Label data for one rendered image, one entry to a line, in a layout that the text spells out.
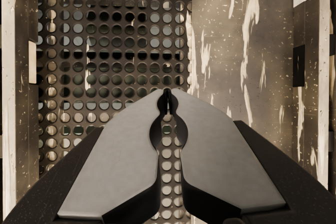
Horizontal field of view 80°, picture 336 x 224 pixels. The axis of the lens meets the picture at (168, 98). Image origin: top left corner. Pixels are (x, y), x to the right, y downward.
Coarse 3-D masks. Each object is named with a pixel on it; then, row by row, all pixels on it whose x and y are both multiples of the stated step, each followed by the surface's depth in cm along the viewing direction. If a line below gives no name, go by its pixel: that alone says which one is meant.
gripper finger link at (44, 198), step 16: (96, 128) 9; (80, 144) 8; (64, 160) 7; (80, 160) 7; (48, 176) 7; (64, 176) 7; (32, 192) 6; (48, 192) 6; (64, 192) 6; (16, 208) 6; (32, 208) 6; (48, 208) 6
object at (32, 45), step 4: (32, 44) 39; (32, 48) 39; (32, 52) 39; (32, 56) 39; (32, 60) 39; (32, 64) 39; (32, 68) 39; (32, 72) 39; (32, 76) 39; (32, 80) 39
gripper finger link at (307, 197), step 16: (240, 128) 8; (256, 144) 7; (272, 144) 7; (272, 160) 7; (288, 160) 7; (272, 176) 6; (288, 176) 6; (304, 176) 6; (288, 192) 6; (304, 192) 6; (320, 192) 6; (288, 208) 5; (304, 208) 5; (320, 208) 5
